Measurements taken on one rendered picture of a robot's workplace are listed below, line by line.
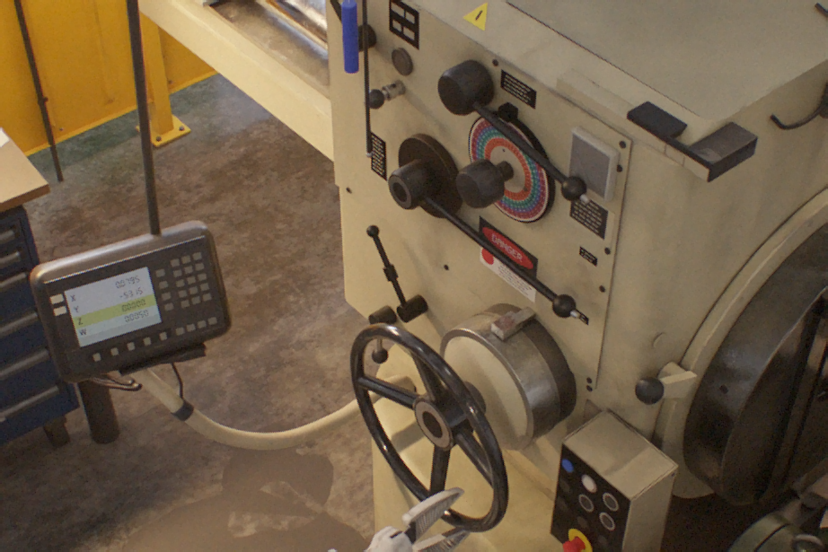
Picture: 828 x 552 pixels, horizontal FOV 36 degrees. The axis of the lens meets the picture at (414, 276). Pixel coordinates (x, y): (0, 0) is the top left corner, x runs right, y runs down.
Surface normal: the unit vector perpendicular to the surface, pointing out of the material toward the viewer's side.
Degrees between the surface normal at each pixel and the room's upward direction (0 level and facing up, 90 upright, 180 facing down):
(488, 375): 63
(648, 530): 90
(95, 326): 70
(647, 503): 90
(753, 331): 47
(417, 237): 90
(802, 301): 32
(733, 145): 0
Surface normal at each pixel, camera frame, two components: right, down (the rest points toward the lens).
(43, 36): 0.65, 0.52
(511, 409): -0.37, 0.48
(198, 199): 0.00, -0.73
